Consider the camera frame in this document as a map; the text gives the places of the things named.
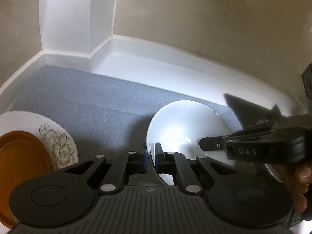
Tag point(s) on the person's right hand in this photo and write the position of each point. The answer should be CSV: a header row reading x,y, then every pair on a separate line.
x,y
297,180

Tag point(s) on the grey felt mat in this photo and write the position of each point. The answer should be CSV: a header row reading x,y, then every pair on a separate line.
x,y
103,114

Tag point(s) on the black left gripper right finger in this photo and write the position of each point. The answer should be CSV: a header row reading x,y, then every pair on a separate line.
x,y
176,165

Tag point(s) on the red-brown plastic plate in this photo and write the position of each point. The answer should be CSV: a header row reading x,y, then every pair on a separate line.
x,y
23,157

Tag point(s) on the large white floral plate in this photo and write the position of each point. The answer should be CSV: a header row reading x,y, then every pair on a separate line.
x,y
59,144

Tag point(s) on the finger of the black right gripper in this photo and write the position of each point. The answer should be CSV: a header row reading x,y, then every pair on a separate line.
x,y
217,143

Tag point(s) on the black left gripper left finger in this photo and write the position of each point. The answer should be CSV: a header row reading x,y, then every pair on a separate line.
x,y
122,167

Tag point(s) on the white ceramic bowl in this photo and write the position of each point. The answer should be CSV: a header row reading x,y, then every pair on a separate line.
x,y
180,125

